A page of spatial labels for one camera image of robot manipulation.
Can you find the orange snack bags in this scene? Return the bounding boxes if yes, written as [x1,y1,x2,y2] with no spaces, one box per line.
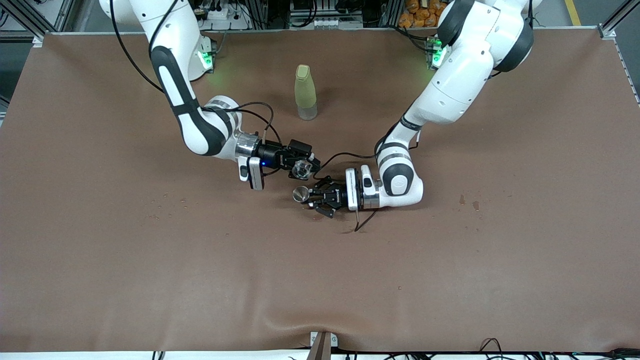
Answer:
[398,0,445,28]

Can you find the clear glass measuring cup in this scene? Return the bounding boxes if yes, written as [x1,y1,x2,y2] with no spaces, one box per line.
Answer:
[291,159,315,181]

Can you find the yellow-green frosted bottle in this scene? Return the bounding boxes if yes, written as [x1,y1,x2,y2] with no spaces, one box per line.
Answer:
[294,64,319,121]

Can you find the black cable loop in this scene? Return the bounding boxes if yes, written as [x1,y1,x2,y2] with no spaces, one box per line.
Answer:
[479,338,504,359]

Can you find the aluminium frame post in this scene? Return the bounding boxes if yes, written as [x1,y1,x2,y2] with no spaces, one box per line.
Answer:
[0,0,76,49]
[597,0,640,41]

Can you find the white power strip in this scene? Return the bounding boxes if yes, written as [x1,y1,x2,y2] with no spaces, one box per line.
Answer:
[199,2,251,31]

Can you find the metal table edge bracket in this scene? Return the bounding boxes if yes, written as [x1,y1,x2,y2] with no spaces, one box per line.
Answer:
[309,331,339,360]

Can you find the white port strip device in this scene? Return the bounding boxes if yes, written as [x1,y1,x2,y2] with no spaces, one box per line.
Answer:
[290,16,363,30]

